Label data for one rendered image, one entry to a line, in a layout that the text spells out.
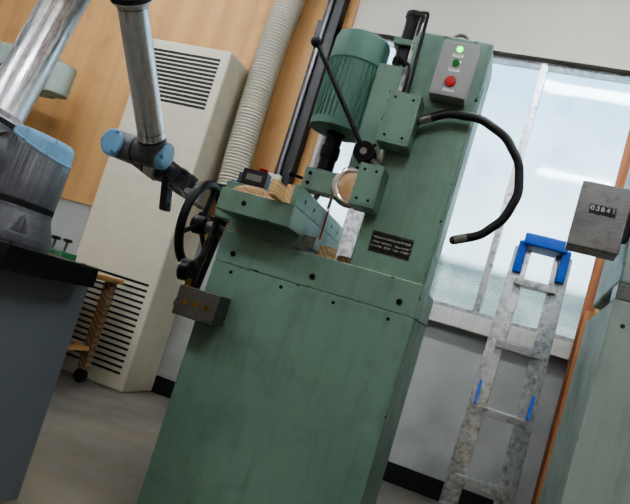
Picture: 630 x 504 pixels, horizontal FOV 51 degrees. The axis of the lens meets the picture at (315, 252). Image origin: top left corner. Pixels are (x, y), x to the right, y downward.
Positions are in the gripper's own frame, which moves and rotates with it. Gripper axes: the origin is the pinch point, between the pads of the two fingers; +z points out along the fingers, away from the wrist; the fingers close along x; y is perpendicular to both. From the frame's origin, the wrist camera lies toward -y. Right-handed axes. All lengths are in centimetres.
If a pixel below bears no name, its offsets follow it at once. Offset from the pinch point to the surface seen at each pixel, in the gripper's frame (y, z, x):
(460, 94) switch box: 69, 56, -26
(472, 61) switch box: 78, 53, -26
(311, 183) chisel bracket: 27.0, 31.1, -12.8
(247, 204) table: 11, 30, -41
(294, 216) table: 15, 42, -38
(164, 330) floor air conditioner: -70, -34, 119
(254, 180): 17.5, 17.8, -18.0
